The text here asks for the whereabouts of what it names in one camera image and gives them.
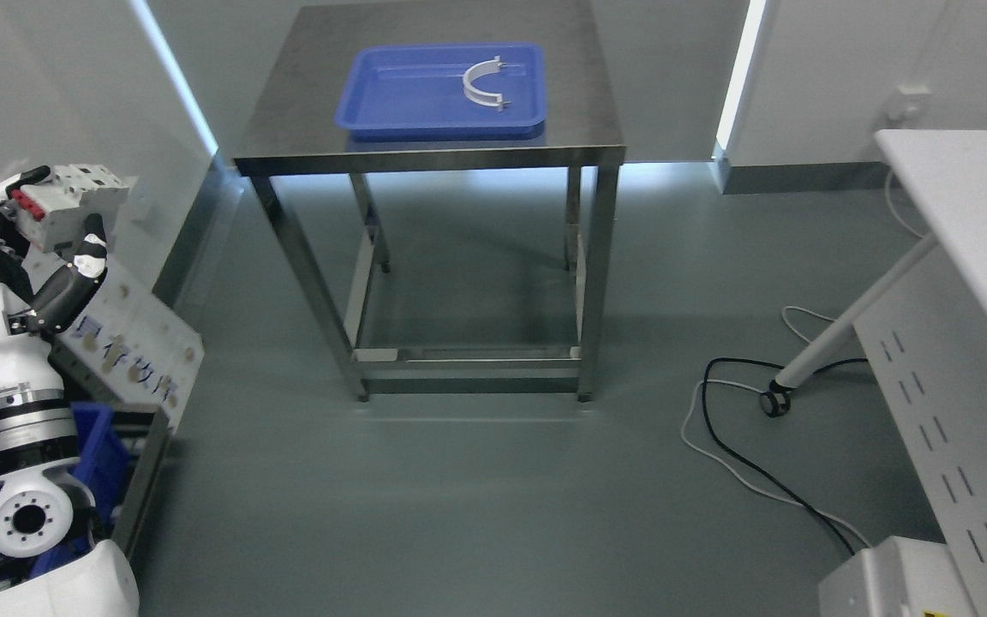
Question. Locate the white labelled shelf board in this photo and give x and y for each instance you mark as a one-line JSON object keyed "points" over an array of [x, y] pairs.
{"points": [[128, 340]]}

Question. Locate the white wall socket with plug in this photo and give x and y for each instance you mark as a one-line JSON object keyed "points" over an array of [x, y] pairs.
{"points": [[906, 103]]}

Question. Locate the stainless steel table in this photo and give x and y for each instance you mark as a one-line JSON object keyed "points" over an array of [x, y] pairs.
{"points": [[439, 267]]}

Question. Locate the white box on floor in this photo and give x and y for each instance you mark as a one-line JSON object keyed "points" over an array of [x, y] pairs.
{"points": [[898, 577]]}

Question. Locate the grey circuit breaker red switches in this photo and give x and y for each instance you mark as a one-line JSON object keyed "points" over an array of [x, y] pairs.
{"points": [[56, 206]]}

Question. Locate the blue plastic tray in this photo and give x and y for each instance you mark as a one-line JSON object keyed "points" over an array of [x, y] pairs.
{"points": [[468, 91]]}

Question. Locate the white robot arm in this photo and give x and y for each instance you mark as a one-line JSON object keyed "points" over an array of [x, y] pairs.
{"points": [[61, 469]]}

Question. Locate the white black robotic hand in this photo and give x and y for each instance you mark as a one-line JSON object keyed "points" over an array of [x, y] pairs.
{"points": [[41, 295]]}

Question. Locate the white desk with caster leg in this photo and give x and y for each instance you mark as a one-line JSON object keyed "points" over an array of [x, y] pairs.
{"points": [[923, 328]]}

